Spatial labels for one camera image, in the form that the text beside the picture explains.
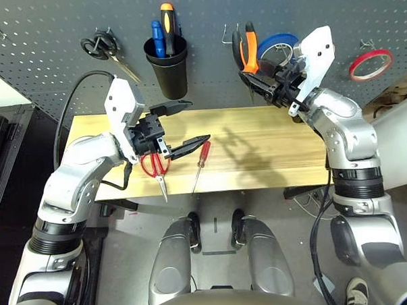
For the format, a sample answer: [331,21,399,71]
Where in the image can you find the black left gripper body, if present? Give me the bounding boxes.
[127,111,174,159]

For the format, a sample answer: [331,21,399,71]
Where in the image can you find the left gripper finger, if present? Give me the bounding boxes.
[148,97,194,118]
[169,132,212,162]

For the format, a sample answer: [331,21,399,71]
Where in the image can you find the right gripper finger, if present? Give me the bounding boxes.
[238,72,279,102]
[259,58,283,78]

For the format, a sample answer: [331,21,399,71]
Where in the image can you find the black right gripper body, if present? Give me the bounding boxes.
[264,60,309,111]

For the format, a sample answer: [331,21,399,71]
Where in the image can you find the red handled screwdriver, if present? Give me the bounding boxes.
[191,140,212,196]

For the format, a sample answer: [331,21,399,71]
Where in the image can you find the orange black pliers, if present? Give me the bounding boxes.
[228,20,263,104]

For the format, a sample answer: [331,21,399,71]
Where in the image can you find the red handled scissors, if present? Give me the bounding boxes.
[138,152,172,204]

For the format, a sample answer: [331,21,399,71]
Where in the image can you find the thin red tape roll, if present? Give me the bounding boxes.
[348,47,394,84]

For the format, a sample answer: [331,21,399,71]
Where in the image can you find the dark grey pegboard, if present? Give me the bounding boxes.
[0,0,407,142]

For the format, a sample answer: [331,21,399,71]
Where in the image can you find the blue tape roll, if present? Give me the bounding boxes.
[256,31,300,68]

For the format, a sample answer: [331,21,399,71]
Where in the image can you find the black plastic cup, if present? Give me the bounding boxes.
[141,33,190,101]

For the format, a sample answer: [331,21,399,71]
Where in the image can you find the black table leg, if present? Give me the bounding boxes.
[283,184,327,202]
[99,198,140,218]

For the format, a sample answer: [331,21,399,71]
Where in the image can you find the metal scissors peg hook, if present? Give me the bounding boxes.
[95,26,113,41]

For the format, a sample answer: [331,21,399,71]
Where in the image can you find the silver robot left leg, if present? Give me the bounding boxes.
[148,211,205,305]

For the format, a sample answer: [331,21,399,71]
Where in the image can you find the silver robot leg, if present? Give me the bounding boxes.
[148,211,205,305]
[228,209,300,298]

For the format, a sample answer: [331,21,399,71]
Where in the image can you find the silver robot right leg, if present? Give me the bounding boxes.
[228,209,300,298]

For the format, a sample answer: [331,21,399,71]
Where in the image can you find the grey square pad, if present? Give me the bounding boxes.
[312,273,336,294]

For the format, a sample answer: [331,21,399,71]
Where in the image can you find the person's grey sneaker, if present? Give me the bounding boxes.
[345,276,371,305]

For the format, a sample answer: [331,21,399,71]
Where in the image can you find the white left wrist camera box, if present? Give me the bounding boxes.
[101,76,147,165]

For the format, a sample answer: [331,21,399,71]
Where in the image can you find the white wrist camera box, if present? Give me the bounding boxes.
[288,24,337,118]
[101,76,147,165]

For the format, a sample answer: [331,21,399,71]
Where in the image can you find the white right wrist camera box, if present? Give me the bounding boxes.
[288,24,337,118]

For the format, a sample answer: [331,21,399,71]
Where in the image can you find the wire loop pliers holder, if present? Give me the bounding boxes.
[221,22,240,45]

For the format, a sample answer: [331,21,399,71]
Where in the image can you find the black handled scissors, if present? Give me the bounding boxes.
[78,30,145,85]

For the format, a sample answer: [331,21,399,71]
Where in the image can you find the blue handled screwdriver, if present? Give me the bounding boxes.
[150,20,168,59]

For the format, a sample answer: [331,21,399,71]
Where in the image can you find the orange black handled screwdriver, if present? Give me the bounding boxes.
[158,2,179,57]

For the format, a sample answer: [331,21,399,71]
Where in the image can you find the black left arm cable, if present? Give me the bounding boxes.
[52,68,137,192]

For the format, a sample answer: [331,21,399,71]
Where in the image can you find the white floor cable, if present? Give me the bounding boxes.
[294,190,334,219]

